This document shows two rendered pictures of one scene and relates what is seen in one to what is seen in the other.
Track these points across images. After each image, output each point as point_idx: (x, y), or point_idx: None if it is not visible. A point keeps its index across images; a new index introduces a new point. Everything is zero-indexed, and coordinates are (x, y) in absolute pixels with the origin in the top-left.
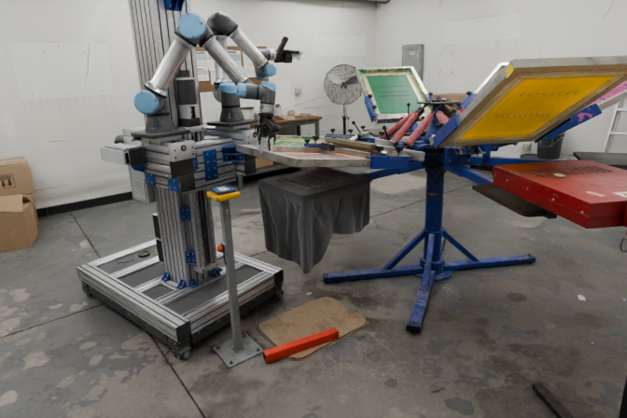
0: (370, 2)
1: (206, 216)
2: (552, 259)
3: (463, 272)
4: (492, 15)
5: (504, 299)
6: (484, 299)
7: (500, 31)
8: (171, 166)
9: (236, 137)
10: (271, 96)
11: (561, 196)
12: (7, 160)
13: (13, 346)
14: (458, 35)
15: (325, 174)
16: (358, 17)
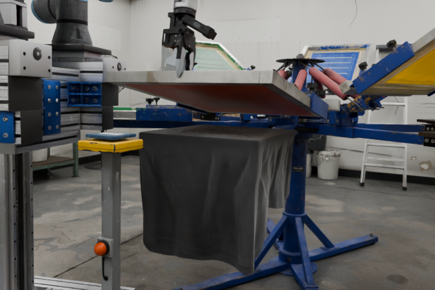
0: None
1: (24, 206)
2: (387, 237)
3: (325, 262)
4: (253, 19)
5: (389, 283)
6: (372, 287)
7: (261, 33)
8: (10, 86)
9: (89, 68)
10: None
11: None
12: None
13: None
14: (221, 35)
15: (226, 128)
16: (113, 8)
